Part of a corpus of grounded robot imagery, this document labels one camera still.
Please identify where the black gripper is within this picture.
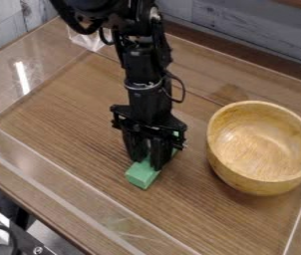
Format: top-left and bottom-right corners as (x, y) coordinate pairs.
(111, 81), (187, 171)

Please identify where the green rectangular block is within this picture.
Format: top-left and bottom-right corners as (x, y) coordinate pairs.
(126, 131), (179, 190)

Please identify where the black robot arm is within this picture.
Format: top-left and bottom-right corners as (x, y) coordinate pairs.
(51, 0), (186, 169)

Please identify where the brown wooden bowl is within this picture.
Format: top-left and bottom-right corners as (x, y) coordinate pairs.
(206, 101), (301, 196)

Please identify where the black metal clamp base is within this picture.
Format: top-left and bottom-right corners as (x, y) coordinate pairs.
(9, 222), (58, 255)

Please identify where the clear acrylic tray wall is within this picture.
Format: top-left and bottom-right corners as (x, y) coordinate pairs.
(0, 20), (301, 255)

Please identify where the black cable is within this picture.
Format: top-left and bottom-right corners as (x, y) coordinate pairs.
(0, 222), (27, 255)

